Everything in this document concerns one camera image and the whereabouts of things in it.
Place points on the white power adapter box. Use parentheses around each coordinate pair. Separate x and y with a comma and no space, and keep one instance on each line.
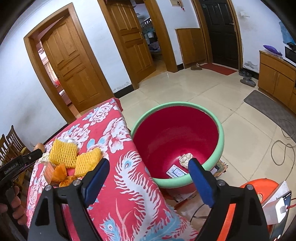
(274,207)

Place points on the red door mat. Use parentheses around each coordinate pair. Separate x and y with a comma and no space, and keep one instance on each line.
(219,69)

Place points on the person's left hand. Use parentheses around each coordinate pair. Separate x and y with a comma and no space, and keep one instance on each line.
(19,213)

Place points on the wooden cabinet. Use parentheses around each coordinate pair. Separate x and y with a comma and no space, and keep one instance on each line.
(277,78)

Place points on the grey slippers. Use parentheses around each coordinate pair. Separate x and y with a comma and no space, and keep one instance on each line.
(246,79)

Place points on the black entrance door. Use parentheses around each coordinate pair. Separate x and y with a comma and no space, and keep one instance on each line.
(221,32)

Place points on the red basin with green rim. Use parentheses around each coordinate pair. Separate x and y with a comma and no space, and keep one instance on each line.
(164,133)

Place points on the grey floor mat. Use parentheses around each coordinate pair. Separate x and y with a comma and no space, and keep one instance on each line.
(273,110)

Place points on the orange plastic stool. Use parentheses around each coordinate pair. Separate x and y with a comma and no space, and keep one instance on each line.
(245,219)

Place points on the middle wooden door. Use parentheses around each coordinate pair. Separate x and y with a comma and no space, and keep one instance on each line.
(134,44)

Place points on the left wooden door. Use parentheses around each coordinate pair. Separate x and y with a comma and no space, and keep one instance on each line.
(82,83)

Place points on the purple bag on cabinet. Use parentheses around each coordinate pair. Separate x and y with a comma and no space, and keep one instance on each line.
(272,50)

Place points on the wooden chair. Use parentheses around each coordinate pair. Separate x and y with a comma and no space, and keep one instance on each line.
(15,142)
(6,153)

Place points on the small yellow foam fruit net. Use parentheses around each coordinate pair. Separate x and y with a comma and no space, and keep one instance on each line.
(87,162)

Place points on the wall electrical box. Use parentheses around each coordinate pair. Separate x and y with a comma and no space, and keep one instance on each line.
(176,3)

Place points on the small orange carton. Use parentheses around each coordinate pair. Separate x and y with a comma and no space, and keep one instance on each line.
(48,173)

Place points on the brown shoe by panel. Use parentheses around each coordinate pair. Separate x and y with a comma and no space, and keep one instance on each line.
(196,67)

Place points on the white medicine box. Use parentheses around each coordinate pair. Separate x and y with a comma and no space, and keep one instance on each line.
(175,172)

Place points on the orange tied plastic bag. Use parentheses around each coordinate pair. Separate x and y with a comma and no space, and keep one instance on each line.
(60,177)

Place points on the red floral tablecloth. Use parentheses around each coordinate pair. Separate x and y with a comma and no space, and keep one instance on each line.
(130,205)

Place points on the large yellow foam fruit net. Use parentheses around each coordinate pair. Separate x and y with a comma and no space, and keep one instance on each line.
(63,153)

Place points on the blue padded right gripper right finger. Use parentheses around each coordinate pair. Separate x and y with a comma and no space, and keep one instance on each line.
(204,182)

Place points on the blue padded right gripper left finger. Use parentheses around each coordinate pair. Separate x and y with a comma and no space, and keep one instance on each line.
(93,182)

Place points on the white tissue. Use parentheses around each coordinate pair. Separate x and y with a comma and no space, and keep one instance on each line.
(184,160)
(69,140)

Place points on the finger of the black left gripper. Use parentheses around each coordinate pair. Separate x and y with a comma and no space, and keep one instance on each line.
(18,165)

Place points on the wooden door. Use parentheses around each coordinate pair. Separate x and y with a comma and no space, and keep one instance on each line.
(134,44)
(82,83)

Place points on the apple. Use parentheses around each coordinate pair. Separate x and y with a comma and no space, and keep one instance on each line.
(40,146)

